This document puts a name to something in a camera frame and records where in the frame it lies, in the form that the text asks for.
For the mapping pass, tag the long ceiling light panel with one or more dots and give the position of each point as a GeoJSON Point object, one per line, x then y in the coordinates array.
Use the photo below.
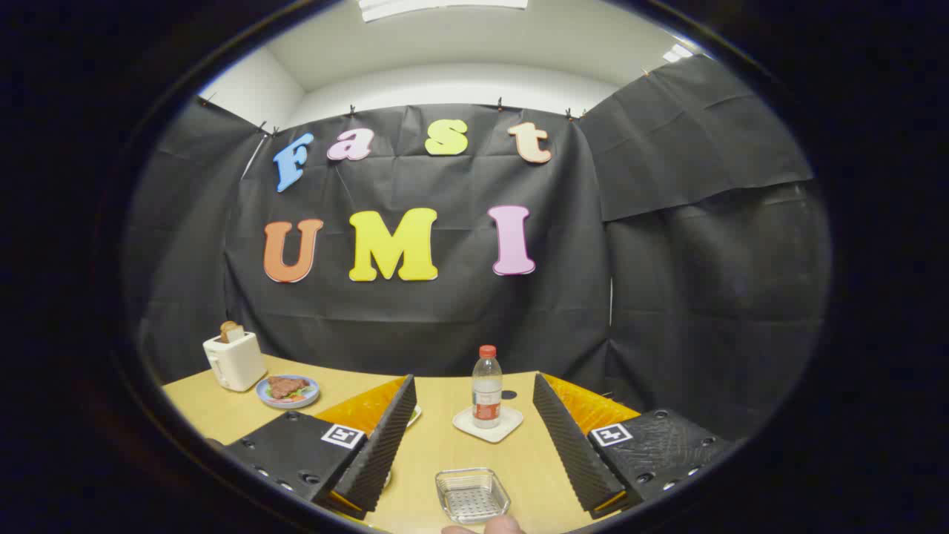
{"type": "Point", "coordinates": [445, 6]}

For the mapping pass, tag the toasted bread slice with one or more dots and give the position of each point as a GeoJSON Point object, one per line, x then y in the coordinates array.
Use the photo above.
{"type": "Point", "coordinates": [230, 330]}

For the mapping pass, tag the blue plate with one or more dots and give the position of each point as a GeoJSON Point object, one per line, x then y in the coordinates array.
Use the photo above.
{"type": "Point", "coordinates": [263, 394]}

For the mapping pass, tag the white square coaster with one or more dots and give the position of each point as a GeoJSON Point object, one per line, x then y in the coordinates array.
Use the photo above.
{"type": "Point", "coordinates": [511, 424]}

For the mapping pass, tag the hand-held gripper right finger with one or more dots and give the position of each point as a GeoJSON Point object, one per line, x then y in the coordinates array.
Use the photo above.
{"type": "Point", "coordinates": [574, 452]}

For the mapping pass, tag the white divided dish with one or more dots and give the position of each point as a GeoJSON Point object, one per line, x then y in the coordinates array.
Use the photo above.
{"type": "Point", "coordinates": [414, 415]}

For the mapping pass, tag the clear water bottle red cap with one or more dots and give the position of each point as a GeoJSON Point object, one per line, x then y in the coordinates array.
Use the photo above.
{"type": "Point", "coordinates": [486, 386]}

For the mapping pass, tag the black backdrop cloth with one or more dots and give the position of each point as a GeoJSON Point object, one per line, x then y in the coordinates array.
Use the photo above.
{"type": "Point", "coordinates": [445, 319]}

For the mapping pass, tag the small ceiling light panel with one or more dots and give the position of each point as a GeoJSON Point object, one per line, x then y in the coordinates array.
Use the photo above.
{"type": "Point", "coordinates": [676, 53]}

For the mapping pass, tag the salad leaves under steak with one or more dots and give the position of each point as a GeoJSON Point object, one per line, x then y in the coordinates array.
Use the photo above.
{"type": "Point", "coordinates": [302, 397]}

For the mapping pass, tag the brown steak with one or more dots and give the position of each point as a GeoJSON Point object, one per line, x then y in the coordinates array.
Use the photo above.
{"type": "Point", "coordinates": [285, 386]}

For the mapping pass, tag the cream toaster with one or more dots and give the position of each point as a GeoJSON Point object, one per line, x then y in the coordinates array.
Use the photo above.
{"type": "Point", "coordinates": [237, 363]}

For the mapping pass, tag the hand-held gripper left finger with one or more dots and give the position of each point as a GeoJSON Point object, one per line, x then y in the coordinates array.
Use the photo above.
{"type": "Point", "coordinates": [385, 445]}

